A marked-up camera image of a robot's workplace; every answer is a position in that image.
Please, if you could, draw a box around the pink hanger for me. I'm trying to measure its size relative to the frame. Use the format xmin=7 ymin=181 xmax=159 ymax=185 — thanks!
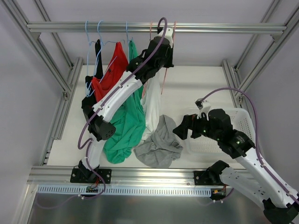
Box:
xmin=142 ymin=21 xmax=153 ymax=98
xmin=160 ymin=20 xmax=178 ymax=95

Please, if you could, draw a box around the grey tank top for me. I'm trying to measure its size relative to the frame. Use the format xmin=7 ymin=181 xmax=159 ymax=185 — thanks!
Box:
xmin=134 ymin=115 xmax=183 ymax=168

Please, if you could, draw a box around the white tank top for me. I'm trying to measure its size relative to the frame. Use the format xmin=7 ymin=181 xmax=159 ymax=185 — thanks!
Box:
xmin=141 ymin=72 xmax=161 ymax=141

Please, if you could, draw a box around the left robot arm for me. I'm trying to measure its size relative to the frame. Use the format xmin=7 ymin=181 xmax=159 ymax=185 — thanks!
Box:
xmin=78 ymin=35 xmax=174 ymax=182

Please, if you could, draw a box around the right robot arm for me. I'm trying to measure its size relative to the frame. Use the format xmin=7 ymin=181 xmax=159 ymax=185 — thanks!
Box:
xmin=173 ymin=109 xmax=299 ymax=224

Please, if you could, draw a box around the red tank top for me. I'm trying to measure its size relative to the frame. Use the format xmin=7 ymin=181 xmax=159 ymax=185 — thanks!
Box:
xmin=91 ymin=42 xmax=128 ymax=102

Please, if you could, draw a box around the blue hanger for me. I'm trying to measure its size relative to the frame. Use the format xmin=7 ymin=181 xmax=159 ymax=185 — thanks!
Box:
xmin=125 ymin=21 xmax=133 ymax=47
xmin=93 ymin=21 xmax=111 ymax=79
xmin=85 ymin=21 xmax=96 ymax=97

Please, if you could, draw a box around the green tank top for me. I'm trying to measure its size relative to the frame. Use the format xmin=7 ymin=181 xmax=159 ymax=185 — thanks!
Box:
xmin=101 ymin=40 xmax=146 ymax=164

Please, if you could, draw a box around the blue hanger leftmost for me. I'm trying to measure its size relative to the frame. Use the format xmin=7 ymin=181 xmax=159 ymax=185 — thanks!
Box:
xmin=85 ymin=21 xmax=96 ymax=97

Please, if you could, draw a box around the black tank top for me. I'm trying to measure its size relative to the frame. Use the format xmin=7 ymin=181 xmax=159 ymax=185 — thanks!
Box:
xmin=81 ymin=39 xmax=104 ymax=110

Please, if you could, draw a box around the white plastic basket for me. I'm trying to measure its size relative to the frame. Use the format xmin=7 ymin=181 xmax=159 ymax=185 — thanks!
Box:
xmin=184 ymin=107 xmax=256 ymax=157

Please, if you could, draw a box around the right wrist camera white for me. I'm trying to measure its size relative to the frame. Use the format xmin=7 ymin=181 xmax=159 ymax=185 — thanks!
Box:
xmin=195 ymin=98 xmax=211 ymax=119

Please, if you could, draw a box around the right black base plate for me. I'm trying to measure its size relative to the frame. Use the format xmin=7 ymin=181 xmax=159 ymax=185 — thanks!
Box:
xmin=193 ymin=170 xmax=218 ymax=186

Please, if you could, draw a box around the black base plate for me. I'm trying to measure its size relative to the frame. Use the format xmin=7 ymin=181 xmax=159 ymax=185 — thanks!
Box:
xmin=193 ymin=170 xmax=218 ymax=186
xmin=70 ymin=167 xmax=112 ymax=184

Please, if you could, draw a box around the aluminium hanging rail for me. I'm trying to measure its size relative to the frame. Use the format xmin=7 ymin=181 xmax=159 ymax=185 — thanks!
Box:
xmin=27 ymin=21 xmax=287 ymax=35

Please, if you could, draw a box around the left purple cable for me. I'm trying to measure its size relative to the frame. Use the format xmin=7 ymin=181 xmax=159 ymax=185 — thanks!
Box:
xmin=77 ymin=16 xmax=169 ymax=201

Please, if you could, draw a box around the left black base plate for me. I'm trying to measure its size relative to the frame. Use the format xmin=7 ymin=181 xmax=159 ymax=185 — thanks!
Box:
xmin=70 ymin=167 xmax=112 ymax=184

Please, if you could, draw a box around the white slotted cable duct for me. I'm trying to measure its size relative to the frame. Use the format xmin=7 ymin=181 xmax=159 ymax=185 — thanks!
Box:
xmin=37 ymin=185 xmax=212 ymax=197

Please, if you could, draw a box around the front aluminium rail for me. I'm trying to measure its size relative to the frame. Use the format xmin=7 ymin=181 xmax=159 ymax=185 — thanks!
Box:
xmin=27 ymin=166 xmax=204 ymax=187

